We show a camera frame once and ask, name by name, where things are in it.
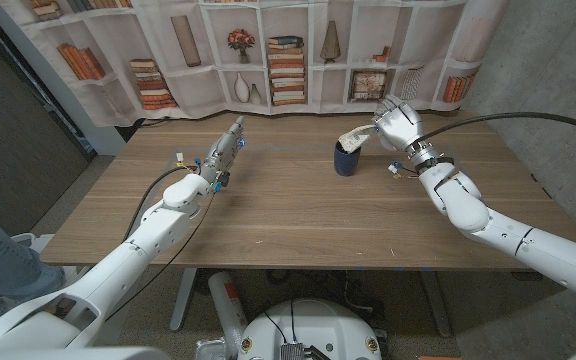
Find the printed bookshelf backdrop cloth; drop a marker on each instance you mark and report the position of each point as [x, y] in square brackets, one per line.
[208, 80]

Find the crumpled foil tray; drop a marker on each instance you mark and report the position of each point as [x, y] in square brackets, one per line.
[213, 349]

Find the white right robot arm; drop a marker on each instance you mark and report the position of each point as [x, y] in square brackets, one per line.
[468, 210]

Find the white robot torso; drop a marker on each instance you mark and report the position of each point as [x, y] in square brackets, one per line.
[313, 330]

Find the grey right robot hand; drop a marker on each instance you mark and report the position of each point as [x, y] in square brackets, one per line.
[400, 125]

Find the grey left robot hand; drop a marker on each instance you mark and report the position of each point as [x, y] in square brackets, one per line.
[222, 152]

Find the grey table leg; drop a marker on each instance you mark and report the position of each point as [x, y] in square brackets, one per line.
[437, 305]
[183, 300]

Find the cream printed pen bag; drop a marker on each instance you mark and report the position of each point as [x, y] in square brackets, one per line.
[354, 140]

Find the dark blue cup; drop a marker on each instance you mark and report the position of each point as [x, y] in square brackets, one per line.
[346, 162]

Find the white roll with orange label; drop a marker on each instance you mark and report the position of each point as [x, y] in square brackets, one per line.
[225, 305]

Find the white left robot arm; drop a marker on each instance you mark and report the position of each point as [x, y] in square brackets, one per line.
[158, 232]

